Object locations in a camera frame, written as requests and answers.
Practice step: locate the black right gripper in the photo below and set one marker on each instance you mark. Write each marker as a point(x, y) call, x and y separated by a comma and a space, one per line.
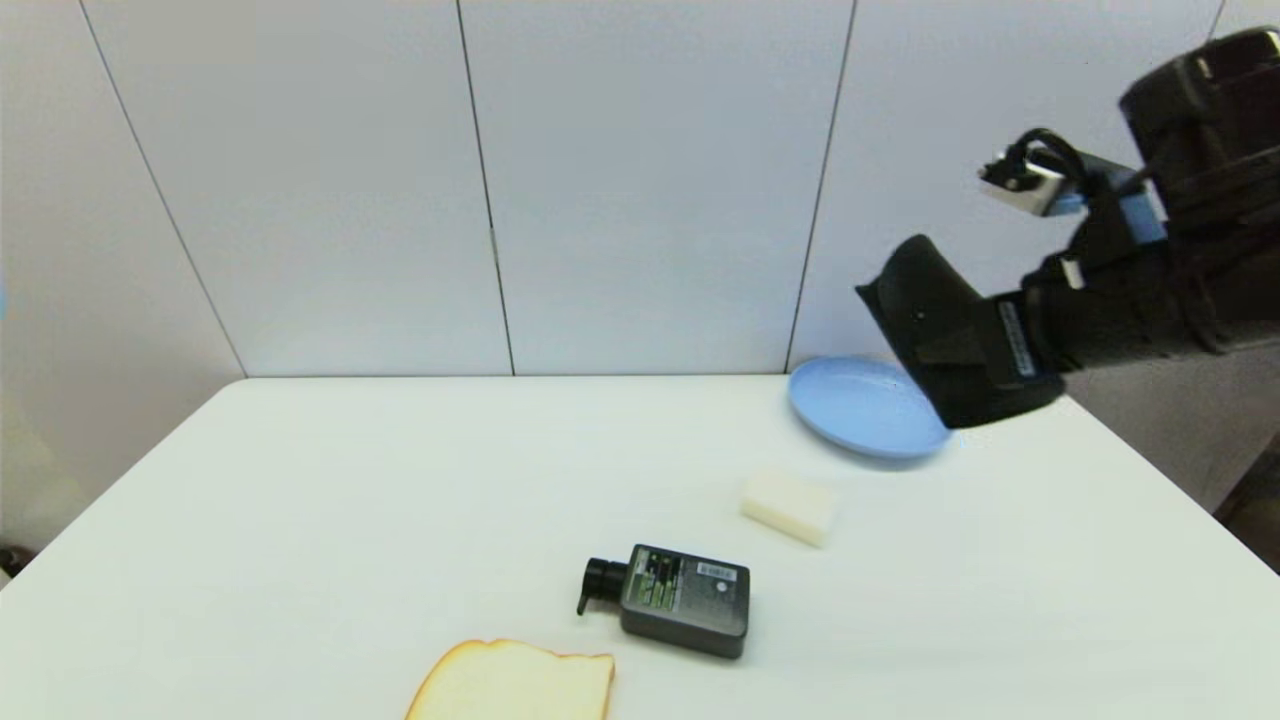
point(1120, 310)

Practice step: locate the black glasses case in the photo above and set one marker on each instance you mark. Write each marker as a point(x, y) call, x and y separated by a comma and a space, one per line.
point(925, 290)

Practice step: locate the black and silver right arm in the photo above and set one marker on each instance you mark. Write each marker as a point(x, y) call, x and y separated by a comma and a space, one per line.
point(1220, 120)

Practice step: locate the light blue plate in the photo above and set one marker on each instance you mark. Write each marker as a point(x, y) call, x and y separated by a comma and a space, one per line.
point(850, 410)

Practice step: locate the white sponge block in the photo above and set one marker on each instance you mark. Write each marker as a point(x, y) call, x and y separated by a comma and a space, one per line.
point(788, 505)

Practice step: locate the dark grey pump bottle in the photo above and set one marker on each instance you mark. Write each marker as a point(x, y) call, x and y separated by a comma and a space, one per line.
point(685, 600)

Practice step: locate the slice of toast bread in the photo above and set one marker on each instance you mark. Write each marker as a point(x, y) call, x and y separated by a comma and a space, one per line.
point(515, 685)

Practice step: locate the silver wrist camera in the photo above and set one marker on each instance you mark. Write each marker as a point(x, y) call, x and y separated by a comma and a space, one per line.
point(1040, 188)

